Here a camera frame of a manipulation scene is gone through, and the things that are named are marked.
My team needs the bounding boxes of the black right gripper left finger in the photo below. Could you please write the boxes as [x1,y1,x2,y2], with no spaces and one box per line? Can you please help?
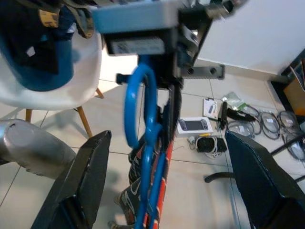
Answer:
[30,130,112,229]

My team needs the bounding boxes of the black red patterned shorts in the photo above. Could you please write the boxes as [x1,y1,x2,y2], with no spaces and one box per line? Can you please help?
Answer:
[108,133,173,229]

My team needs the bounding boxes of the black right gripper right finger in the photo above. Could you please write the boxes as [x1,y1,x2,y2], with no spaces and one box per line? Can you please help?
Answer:
[225,130,305,229]

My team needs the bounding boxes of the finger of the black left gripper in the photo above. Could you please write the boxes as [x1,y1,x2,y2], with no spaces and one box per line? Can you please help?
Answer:
[116,73,131,84]
[164,81,184,150]

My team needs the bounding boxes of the white handheld console box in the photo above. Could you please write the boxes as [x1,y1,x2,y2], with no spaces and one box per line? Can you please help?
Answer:
[175,116,214,139]

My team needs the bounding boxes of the black metal clothes rack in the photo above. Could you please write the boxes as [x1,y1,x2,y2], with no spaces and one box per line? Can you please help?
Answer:
[204,133,305,184]

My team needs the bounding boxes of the white adapter package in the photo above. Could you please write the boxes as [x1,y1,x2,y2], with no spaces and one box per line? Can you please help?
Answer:
[202,97,219,120]

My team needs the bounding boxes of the black handheld tool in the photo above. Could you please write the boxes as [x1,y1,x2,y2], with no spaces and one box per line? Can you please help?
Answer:
[226,107,254,122]

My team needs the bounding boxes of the clear bag green label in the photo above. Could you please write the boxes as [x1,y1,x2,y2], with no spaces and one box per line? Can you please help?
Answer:
[221,91,247,112]

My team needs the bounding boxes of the black charger white cable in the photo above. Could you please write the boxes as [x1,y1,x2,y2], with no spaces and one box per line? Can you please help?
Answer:
[187,134,228,158]

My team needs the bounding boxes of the black printed t-shirt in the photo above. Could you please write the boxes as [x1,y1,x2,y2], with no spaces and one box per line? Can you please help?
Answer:
[0,0,95,74]

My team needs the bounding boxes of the blue plastic hanger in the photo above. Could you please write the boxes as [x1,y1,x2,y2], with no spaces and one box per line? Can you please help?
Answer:
[123,56,169,229]

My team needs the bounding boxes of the silver robot leg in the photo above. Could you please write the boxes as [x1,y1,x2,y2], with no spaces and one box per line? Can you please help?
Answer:
[0,118,77,181]

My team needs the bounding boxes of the brown cardboard box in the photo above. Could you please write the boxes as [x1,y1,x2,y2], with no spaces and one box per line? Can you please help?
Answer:
[283,66,305,116]

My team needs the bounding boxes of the white chair wooden legs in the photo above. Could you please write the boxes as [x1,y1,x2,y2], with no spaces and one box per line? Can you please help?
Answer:
[0,31,105,138]

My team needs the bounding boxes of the grey coiled cable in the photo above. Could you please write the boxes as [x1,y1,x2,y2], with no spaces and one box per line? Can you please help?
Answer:
[259,111,281,141]
[226,119,262,139]
[285,133,305,161]
[246,104,263,120]
[278,109,300,135]

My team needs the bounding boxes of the black stick handle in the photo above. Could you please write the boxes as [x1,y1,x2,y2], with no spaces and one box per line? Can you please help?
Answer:
[219,101,229,130]

